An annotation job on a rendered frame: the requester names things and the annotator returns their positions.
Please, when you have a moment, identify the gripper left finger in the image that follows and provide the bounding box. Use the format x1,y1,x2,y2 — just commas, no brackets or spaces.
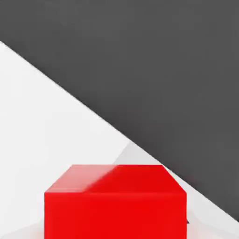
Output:
3,223,45,239

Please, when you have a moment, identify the small red cube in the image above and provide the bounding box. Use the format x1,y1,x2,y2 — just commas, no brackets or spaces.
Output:
44,164,188,239

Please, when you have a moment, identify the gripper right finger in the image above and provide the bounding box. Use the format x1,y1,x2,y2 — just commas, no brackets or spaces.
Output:
186,218,227,239

